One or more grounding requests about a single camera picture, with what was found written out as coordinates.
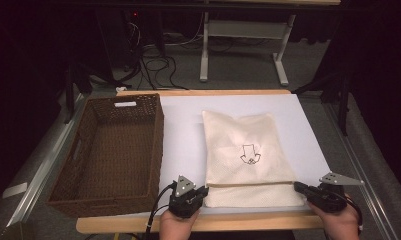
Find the person's left hand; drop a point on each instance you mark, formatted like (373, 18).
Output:
(174, 228)

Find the brown wicker basket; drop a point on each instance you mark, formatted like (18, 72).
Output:
(114, 150)

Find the black metal stand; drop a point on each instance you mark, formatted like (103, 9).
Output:
(69, 86)
(344, 100)

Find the white table sheet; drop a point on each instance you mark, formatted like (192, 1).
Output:
(184, 133)

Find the white desk frame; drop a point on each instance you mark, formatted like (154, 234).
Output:
(248, 29)

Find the dark cabinet with red light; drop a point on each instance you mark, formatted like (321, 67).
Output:
(118, 33)

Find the cream zippered laundry bag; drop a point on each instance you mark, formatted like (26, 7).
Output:
(241, 133)

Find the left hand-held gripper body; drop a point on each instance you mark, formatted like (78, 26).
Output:
(184, 206)

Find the small white floor object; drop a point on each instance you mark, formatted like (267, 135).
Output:
(121, 89)

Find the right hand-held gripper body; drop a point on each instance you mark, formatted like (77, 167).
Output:
(328, 200)

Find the wooden table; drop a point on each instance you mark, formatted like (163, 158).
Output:
(254, 222)

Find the person's right hand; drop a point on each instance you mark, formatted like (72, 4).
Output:
(341, 226)

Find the metal floor rail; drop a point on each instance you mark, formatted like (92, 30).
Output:
(358, 150)
(44, 163)

